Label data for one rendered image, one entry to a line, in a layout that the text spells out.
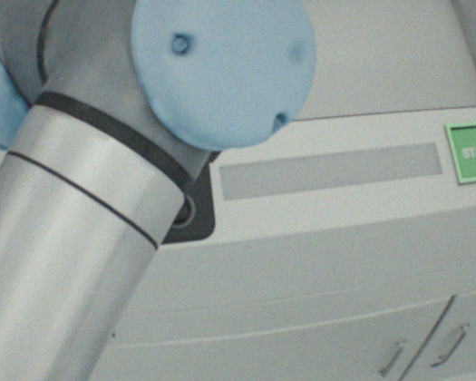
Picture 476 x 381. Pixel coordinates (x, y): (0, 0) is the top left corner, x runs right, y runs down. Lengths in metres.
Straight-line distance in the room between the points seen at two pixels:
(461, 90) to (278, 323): 0.30
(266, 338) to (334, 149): 0.26
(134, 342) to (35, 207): 0.66
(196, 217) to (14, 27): 0.23
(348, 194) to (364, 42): 0.28
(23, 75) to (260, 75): 0.13
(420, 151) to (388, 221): 0.07
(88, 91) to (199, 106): 0.04
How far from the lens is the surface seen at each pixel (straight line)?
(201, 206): 0.68
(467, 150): 0.90
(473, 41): 1.11
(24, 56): 0.49
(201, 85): 0.39
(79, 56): 0.42
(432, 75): 1.10
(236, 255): 0.87
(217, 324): 1.02
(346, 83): 1.08
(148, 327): 1.01
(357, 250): 0.90
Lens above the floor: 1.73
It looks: 64 degrees down
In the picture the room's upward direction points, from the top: 3 degrees clockwise
